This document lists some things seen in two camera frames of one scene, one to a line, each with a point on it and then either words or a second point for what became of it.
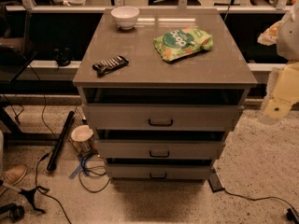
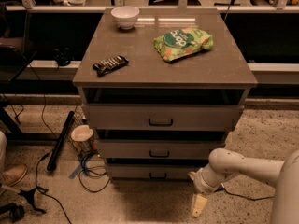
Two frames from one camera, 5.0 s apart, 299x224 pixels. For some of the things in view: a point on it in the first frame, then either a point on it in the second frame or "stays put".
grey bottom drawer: x=159 y=172 stays put
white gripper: x=290 y=41 -> x=201 y=185
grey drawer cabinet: x=162 y=95 stays put
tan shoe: x=13 y=175 stays put
